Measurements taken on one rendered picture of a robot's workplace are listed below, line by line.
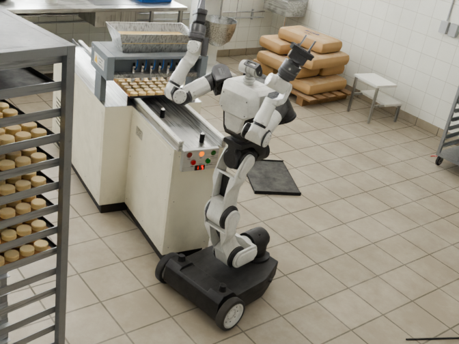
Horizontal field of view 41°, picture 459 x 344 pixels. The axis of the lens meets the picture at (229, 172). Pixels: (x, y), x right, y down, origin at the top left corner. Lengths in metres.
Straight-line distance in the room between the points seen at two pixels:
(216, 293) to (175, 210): 0.62
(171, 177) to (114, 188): 0.82
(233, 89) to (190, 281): 1.17
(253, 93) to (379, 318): 1.71
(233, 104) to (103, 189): 1.54
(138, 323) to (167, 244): 0.61
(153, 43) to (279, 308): 1.89
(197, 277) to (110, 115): 1.25
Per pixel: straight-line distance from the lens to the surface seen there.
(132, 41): 4.12
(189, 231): 4.01
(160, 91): 4.29
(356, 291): 4.23
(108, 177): 4.40
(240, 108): 3.19
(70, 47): 1.98
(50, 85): 2.02
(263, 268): 3.91
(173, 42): 4.24
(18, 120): 2.01
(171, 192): 3.79
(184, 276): 3.70
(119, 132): 4.27
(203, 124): 3.94
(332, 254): 4.54
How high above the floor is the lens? 2.39
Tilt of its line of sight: 26 degrees down
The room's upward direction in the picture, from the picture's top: 9 degrees clockwise
